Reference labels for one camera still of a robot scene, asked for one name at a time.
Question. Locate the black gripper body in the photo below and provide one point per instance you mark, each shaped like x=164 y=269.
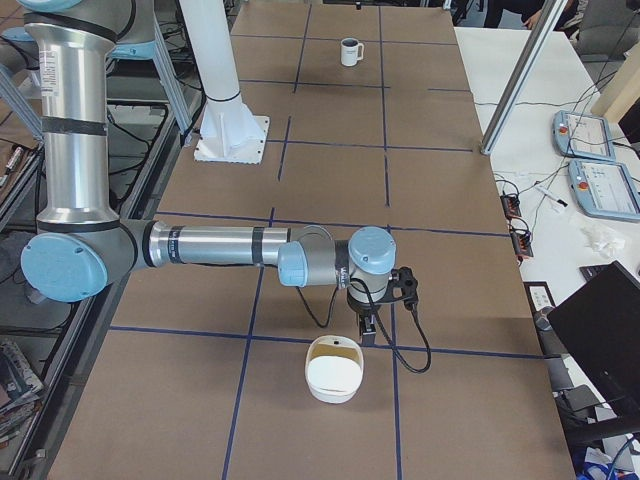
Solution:
x=361 y=307

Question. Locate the white mug with handle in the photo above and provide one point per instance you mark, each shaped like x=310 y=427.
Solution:
x=351 y=52

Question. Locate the orange black electronics box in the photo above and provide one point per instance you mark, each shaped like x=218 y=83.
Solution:
x=521 y=239
x=511 y=205

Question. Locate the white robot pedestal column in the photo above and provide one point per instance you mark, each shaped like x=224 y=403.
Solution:
x=229 y=132

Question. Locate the upper teach pendant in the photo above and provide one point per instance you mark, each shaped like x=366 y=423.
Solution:
x=583 y=136

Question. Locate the crumpled white tissue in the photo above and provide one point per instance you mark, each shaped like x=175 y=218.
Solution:
x=603 y=241

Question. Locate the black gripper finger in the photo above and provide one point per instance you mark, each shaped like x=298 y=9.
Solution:
x=367 y=330

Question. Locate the lower orange black electronics box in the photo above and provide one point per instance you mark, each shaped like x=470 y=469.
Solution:
x=521 y=239

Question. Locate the aluminium frame post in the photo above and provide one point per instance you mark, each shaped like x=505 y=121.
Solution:
x=534 y=45

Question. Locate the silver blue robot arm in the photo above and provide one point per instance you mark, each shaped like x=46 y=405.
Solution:
x=83 y=245

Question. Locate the teach pendant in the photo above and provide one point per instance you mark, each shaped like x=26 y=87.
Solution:
x=583 y=136
x=604 y=189

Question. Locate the black monitor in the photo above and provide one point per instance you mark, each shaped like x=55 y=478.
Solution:
x=599 y=327

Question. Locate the upper orange black electronics box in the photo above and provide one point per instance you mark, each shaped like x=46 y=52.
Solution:
x=511 y=205

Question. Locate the lower teach pendant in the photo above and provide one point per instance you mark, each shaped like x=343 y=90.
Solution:
x=604 y=189

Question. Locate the white oval bowl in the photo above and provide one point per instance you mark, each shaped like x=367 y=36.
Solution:
x=334 y=368

